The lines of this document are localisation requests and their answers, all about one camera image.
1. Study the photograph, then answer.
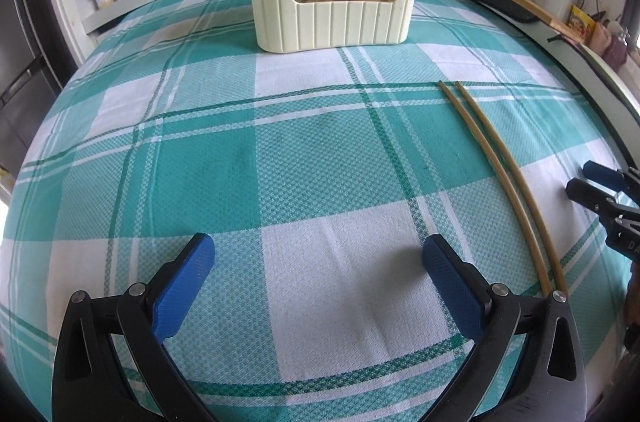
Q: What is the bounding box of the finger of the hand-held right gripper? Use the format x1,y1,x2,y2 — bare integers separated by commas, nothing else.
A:
582,161,640,193
566,178,624,223

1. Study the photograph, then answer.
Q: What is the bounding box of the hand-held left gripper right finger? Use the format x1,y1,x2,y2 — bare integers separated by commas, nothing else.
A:
421,233,588,422

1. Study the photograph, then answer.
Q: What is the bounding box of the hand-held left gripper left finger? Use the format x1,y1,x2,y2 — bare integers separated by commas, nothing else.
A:
51,232,216,422

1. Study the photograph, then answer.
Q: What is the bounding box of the wooden chopstick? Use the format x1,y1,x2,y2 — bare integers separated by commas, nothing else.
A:
438,81,553,295
454,81,569,294

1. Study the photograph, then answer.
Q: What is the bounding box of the person's right hand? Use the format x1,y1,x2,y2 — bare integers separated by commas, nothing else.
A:
622,262,640,353

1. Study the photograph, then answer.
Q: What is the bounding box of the pink container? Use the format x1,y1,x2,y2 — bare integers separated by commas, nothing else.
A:
590,20,631,68

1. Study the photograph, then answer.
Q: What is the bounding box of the yellow packet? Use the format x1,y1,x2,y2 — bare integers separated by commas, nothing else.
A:
567,5,598,40

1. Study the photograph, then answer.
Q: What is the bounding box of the wooden cutting board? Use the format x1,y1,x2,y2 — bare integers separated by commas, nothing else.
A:
462,0,601,48

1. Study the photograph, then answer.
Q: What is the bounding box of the teal white plaid tablecloth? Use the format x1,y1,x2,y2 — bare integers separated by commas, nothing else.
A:
0,0,633,422

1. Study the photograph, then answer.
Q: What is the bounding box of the steel refrigerator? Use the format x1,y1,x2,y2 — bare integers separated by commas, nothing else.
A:
0,0,66,173

